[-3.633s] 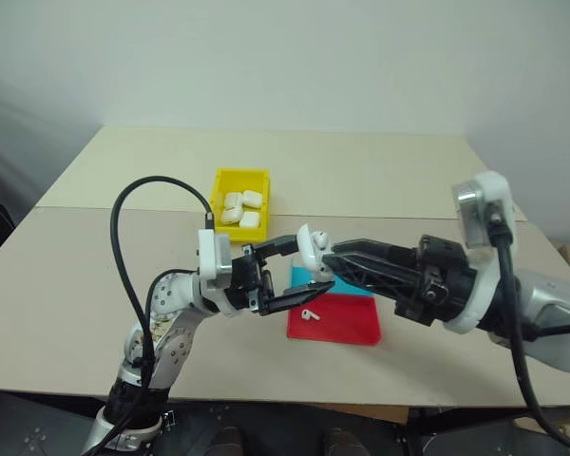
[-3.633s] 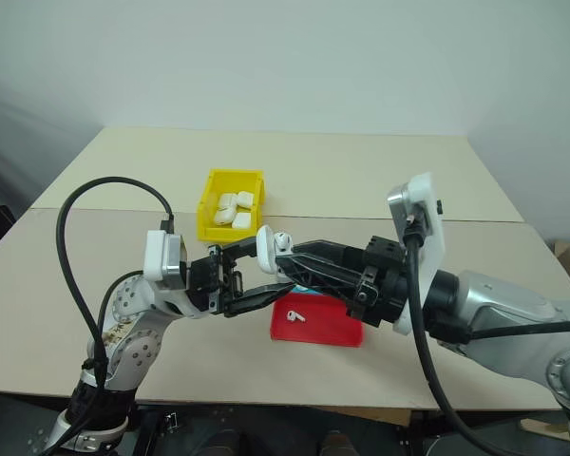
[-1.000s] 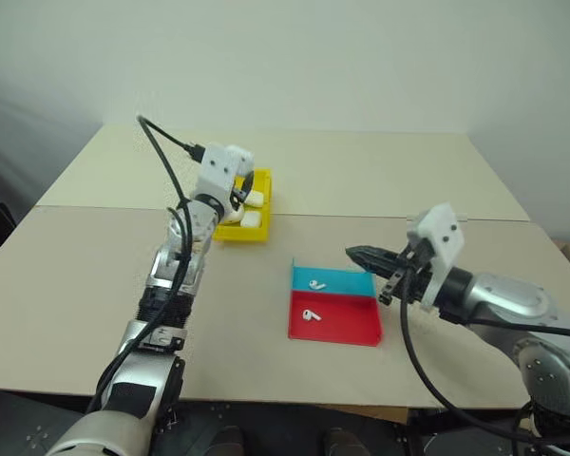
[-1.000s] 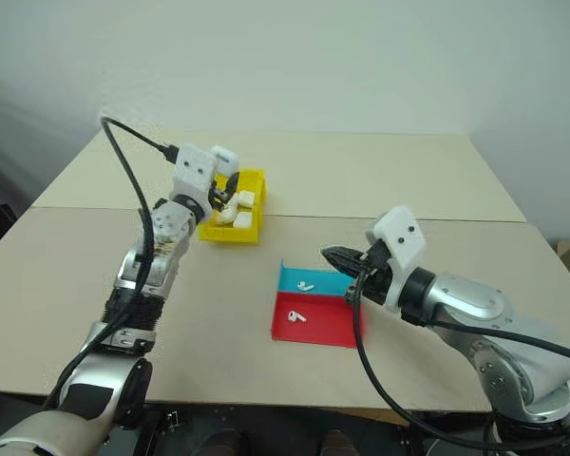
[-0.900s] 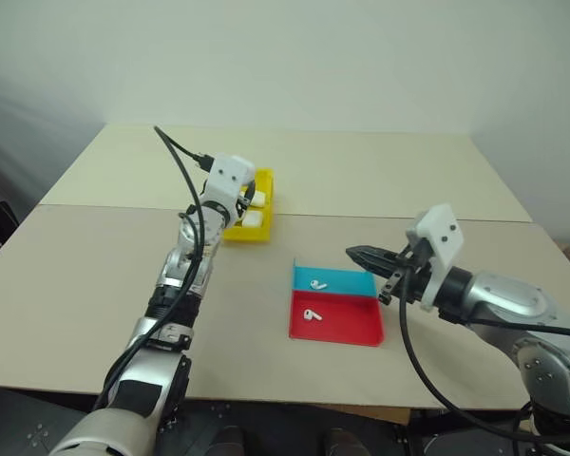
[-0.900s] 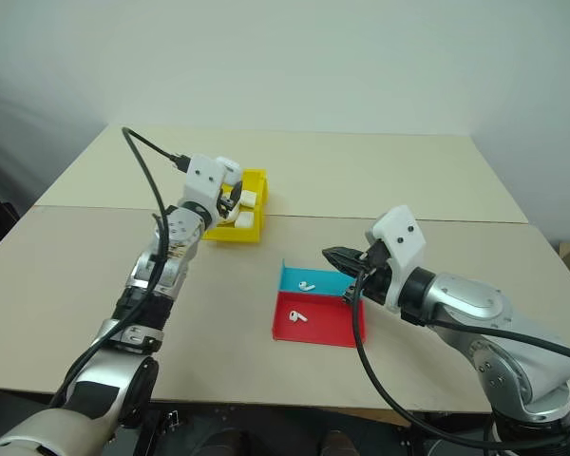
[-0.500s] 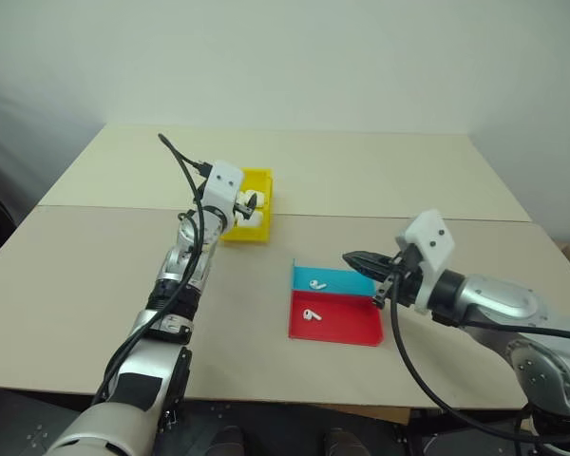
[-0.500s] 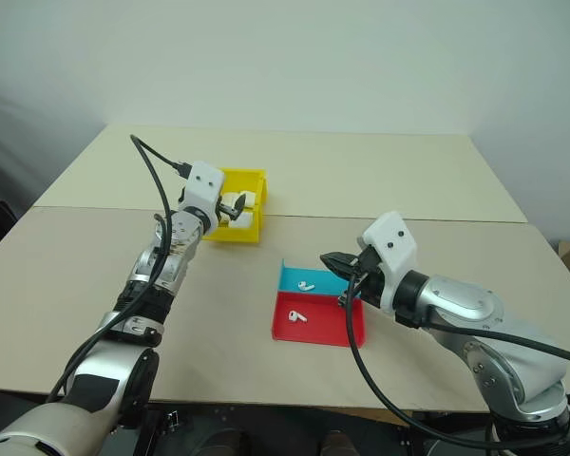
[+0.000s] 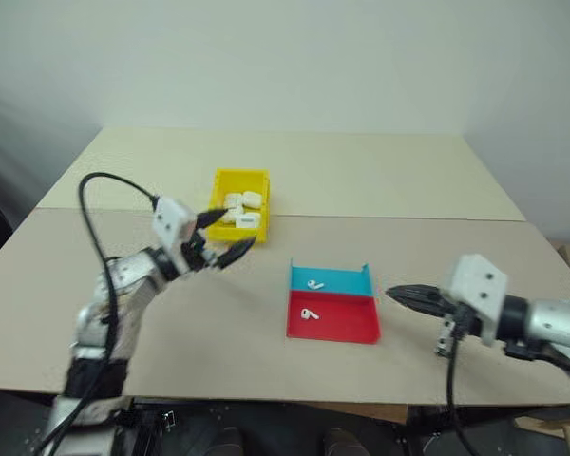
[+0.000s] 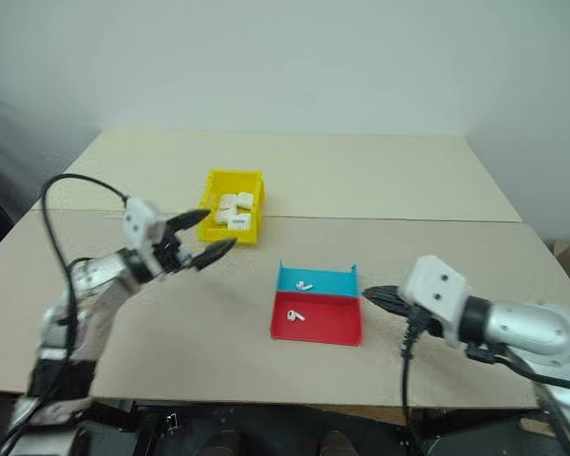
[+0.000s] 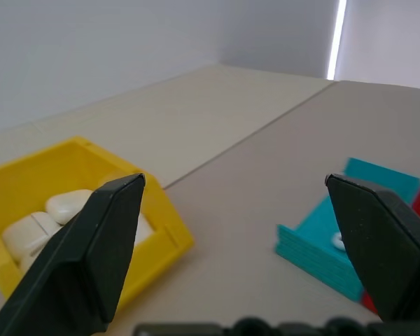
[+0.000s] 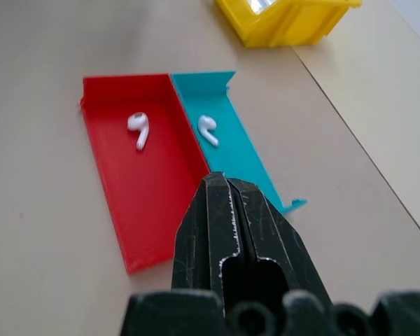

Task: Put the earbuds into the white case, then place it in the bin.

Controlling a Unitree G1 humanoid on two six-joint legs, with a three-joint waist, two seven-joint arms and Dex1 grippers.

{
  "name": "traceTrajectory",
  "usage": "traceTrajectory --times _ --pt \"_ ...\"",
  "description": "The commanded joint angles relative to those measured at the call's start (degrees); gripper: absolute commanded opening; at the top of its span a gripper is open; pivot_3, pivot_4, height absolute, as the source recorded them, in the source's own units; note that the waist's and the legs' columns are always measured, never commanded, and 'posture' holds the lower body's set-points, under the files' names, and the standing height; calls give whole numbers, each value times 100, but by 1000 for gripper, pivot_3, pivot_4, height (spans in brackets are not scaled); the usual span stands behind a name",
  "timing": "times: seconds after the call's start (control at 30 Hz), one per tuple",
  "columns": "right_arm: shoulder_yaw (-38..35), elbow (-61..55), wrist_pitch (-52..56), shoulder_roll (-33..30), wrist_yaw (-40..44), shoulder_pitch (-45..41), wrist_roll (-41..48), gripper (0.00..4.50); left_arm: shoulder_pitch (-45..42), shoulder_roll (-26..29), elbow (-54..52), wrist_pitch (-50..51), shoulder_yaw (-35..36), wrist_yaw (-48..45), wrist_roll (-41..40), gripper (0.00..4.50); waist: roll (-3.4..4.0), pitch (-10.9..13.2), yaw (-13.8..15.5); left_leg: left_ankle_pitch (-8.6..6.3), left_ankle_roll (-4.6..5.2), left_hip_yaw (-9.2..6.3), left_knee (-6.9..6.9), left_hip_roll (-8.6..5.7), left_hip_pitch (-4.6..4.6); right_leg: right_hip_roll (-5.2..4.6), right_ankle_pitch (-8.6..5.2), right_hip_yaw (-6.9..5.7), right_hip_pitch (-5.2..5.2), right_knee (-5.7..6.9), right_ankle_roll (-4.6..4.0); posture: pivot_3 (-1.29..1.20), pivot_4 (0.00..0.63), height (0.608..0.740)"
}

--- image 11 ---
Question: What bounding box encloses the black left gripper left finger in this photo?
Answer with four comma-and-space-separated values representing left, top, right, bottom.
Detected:
0, 172, 146, 336

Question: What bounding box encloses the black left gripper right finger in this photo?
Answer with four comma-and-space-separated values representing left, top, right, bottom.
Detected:
324, 173, 420, 323

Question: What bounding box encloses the yellow plastic bin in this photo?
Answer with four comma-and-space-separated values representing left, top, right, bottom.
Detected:
0, 135, 196, 313

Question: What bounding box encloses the teal brick-pattern tray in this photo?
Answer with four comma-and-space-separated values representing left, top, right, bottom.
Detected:
274, 157, 420, 302

